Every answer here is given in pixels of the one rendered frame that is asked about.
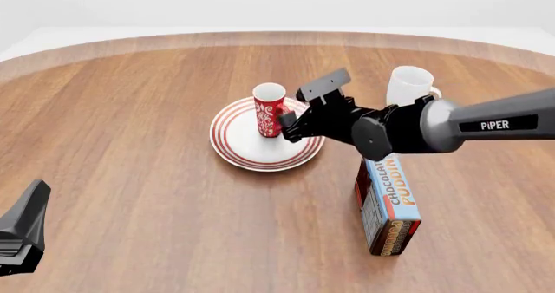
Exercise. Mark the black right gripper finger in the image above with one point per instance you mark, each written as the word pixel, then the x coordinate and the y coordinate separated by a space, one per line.
pixel 297 133
pixel 288 119

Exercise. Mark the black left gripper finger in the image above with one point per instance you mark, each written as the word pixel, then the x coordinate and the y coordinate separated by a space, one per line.
pixel 30 215

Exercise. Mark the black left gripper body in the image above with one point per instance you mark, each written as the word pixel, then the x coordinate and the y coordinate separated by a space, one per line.
pixel 17 257

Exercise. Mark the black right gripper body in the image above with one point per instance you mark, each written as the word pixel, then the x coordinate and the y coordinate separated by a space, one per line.
pixel 331 120

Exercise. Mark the red patterned mug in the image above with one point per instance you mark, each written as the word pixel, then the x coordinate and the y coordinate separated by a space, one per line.
pixel 264 111

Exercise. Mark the grey and black right robot arm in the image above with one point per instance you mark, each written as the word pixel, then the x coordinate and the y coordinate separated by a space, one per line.
pixel 477 125

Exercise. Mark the white plate with red rings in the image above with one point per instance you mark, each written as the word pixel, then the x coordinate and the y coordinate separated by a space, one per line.
pixel 251 151

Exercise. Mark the white mug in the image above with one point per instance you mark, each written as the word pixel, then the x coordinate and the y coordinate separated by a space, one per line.
pixel 405 85

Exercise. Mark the chocolate pudding box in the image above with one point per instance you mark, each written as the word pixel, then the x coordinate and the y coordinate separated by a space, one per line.
pixel 390 208

